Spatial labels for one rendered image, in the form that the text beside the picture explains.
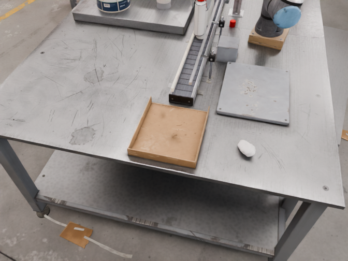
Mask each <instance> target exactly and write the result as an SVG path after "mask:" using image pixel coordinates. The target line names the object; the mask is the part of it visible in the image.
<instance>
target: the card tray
mask: <svg viewBox="0 0 348 261"><path fill-rule="evenodd" d="M209 109H210V106H209V108H208V112H206V111H200V110H195V109H189V108H183V107H177V106H171V105H165V104H159V103H153V102H152V98H151V96H150V98H149V100H148V103H147V105H146V107H145V109H144V112H143V114H142V116H141V118H140V121H139V123H138V125H137V127H136V129H135V132H134V134H133V136H132V138H131V141H130V143H129V145H128V147H127V151H128V155H131V156H136V157H141V158H146V159H150V160H155V161H159V162H164V163H170V164H175V165H179V166H184V167H189V168H195V167H196V163H197V159H198V155H199V150H200V146H201V142H202V138H203V135H204V131H205V127H206V123H207V119H208V115H209Z"/></svg>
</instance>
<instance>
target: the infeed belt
mask: <svg viewBox="0 0 348 261"><path fill-rule="evenodd" d="M221 1H222V0H219V3H218V6H217V9H216V12H215V15H214V18H213V21H214V22H215V19H216V16H217V13H218V10H219V7H220V4H221ZM213 26H214V24H211V27H210V31H209V34H208V37H207V40H206V43H205V46H204V49H203V51H202V55H204V54H205V51H206V48H207V45H208V41H209V38H210V35H211V32H212V29H213ZM202 42H203V40H199V39H197V38H196V36H194V39H193V42H192V44H191V47H190V50H189V52H188V55H187V57H186V60H185V63H184V65H183V68H182V71H181V73H180V76H179V79H178V82H177V84H176V87H175V90H174V91H173V92H172V95H175V96H182V97H188V98H191V95H192V92H193V89H194V85H195V82H196V79H197V76H198V73H199V70H200V67H201V63H202V60H203V57H201V58H200V60H199V64H198V67H197V70H196V73H195V76H194V79H193V82H192V85H189V80H190V77H191V74H192V72H193V69H194V66H195V63H196V60H197V57H198V54H199V50H200V47H201V45H202Z"/></svg>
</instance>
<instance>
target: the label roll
mask: <svg viewBox="0 0 348 261"><path fill-rule="evenodd" d="M96 3H97V8H98V9H99V10H101V11H103V12H110V13H113V12H120V11H124V10H126V9H127V8H129V7H130V5H131V0H96Z"/></svg>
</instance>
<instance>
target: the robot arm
mask: <svg viewBox="0 0 348 261"><path fill-rule="evenodd" d="M195 1H196V0H191V5H192V7H193V8H194V6H195ZM211 1H212V0H206V3H207V6H206V8H207V10H208V9H209V8H210V5H211ZM302 3H303V0H263V5H262V10H261V14H260V17H259V19H258V21H257V23H256V25H255V32H256V33H257V34H259V35H261V36H264V37H278V36H281V35H282V34H283V31H284V28H290V27H292V26H294V25H295V24H297V23H298V21H299V20H300V18H301V10H300V8H301V6H302Z"/></svg>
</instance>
